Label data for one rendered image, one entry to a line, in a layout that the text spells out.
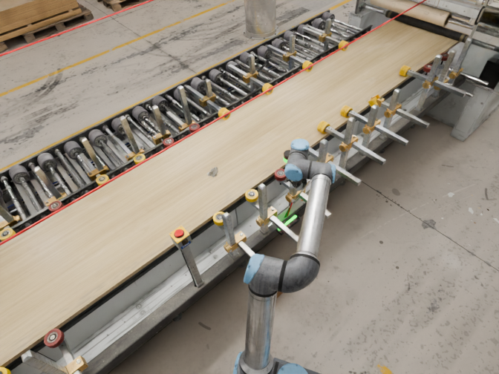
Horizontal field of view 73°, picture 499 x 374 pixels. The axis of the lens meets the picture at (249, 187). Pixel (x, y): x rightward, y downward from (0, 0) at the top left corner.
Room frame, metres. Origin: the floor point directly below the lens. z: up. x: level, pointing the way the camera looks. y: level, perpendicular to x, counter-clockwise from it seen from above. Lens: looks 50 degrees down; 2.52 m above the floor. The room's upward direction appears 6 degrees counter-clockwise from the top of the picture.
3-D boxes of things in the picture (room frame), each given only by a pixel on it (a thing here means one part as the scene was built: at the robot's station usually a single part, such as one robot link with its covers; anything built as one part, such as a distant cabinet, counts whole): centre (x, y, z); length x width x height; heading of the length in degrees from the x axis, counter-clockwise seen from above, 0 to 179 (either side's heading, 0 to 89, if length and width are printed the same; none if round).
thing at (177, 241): (0.87, 0.34, 1.18); 0.07 x 0.07 x 0.08; 37
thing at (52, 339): (0.57, 0.99, 0.85); 0.08 x 0.08 x 0.11
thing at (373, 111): (1.77, -0.87, 0.89); 0.03 x 0.03 x 0.48; 37
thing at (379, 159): (1.64, -0.71, 0.95); 0.50 x 0.04 x 0.04; 37
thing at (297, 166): (1.11, -0.24, 1.32); 0.12 x 0.12 x 0.09; 70
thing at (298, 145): (1.22, -0.27, 1.32); 0.10 x 0.09 x 0.12; 160
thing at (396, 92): (1.92, -1.07, 0.90); 0.03 x 0.03 x 0.48; 37
